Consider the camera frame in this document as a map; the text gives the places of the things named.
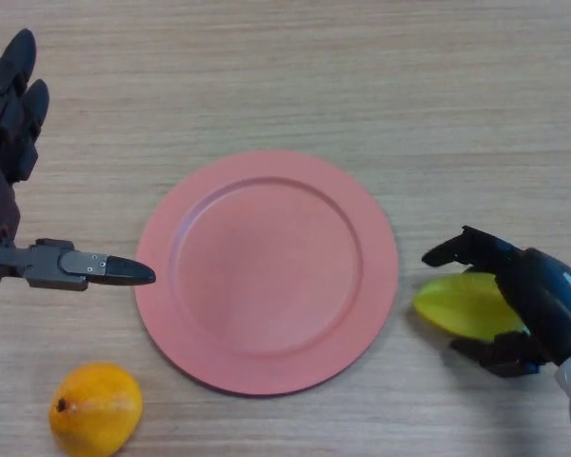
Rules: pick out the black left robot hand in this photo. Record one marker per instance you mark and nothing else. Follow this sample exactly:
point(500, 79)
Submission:
point(47, 266)

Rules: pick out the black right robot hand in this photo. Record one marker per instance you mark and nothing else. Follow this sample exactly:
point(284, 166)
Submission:
point(542, 295)

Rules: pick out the yellow starfruit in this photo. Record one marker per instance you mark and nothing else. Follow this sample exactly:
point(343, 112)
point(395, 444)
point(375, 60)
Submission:
point(457, 304)

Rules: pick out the pink round plate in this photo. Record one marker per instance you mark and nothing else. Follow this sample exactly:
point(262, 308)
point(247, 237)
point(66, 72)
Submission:
point(266, 276)

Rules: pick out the orange pear-shaped fruit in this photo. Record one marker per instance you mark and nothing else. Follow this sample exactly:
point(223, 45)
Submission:
point(95, 411)

